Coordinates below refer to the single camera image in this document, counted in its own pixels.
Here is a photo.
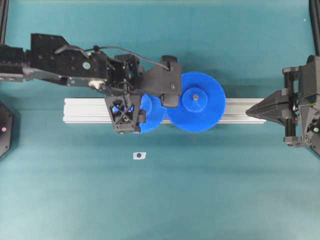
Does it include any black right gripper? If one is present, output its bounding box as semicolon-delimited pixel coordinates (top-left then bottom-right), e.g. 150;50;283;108
245;55;320;157

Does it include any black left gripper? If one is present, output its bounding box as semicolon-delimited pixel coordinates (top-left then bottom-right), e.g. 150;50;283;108
88;51;147;133

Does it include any small blue plastic gear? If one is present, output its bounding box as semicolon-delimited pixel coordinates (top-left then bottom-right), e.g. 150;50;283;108
111;94;168;136

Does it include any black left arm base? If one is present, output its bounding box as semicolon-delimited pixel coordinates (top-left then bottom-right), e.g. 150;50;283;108
0;102;14;157

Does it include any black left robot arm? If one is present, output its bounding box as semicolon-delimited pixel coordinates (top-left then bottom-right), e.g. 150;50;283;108
0;33;146;134

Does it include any large blue plastic gear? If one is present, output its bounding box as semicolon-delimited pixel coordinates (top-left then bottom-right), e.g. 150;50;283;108
167;71;227;133

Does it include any white marker sticker black dot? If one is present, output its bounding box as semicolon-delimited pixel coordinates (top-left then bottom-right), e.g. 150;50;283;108
132;152;147;160

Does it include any silver aluminium extrusion rail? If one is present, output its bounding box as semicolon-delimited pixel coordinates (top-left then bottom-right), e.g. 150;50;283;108
63;98;266;124

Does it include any thin black camera cable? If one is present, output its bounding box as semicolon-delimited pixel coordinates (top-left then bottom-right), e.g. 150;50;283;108
54;44;171;72

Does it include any black frame post right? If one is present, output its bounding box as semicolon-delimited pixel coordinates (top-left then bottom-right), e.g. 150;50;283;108
309;0;320;56

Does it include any black frame post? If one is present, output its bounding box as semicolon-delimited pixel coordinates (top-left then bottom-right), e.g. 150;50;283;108
0;0;10;45
309;0;320;56

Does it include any black frame post left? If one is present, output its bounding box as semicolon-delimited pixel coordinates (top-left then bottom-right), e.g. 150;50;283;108
0;0;10;45

